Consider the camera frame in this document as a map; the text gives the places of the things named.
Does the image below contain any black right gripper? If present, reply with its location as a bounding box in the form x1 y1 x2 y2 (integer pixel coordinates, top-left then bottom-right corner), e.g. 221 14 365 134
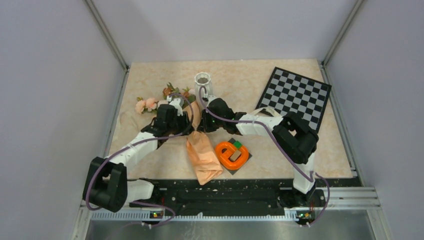
198 108 226 133

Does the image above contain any orange paper flower bouquet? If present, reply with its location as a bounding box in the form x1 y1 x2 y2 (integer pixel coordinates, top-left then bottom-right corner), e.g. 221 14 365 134
134 88 223 186

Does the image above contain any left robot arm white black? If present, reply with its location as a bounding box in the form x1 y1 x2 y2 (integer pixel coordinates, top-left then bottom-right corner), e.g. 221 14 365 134
82 103 194 213

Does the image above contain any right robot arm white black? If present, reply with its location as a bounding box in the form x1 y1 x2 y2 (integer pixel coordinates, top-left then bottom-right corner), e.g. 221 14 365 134
198 95 319 206

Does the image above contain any white ribbed vase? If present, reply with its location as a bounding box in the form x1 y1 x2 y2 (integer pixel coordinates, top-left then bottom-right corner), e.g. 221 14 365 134
194 72 213 100

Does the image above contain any green cube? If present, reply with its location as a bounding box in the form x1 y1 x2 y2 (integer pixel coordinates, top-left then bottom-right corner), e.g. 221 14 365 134
233 141 243 149

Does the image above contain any tan wooden block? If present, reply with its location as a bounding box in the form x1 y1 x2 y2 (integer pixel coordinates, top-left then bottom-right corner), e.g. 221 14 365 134
229 150 242 162

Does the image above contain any black grey checkerboard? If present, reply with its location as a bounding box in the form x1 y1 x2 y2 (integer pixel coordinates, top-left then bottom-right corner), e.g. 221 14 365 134
256 67 332 132

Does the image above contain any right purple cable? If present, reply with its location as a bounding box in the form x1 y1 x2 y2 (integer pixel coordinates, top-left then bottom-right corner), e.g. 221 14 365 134
198 85 331 226

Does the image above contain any purple cable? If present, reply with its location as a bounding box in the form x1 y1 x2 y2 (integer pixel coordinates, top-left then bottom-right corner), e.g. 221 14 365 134
84 93 195 229
198 85 331 226

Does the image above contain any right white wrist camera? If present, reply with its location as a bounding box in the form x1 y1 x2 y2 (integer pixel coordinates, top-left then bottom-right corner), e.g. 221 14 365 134
201 95 218 106

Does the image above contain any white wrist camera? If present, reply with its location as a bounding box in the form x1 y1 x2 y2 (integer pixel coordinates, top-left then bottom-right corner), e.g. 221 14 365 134
201 95 218 106
166 96 184 117

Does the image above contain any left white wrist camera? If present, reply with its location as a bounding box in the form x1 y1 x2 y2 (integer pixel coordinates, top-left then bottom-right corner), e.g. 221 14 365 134
166 96 184 117

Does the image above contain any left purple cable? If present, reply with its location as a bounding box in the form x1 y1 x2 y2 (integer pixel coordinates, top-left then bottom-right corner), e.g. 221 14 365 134
84 93 195 229

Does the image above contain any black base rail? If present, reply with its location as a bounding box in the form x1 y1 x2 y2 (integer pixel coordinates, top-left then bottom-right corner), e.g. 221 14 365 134
146 179 326 217

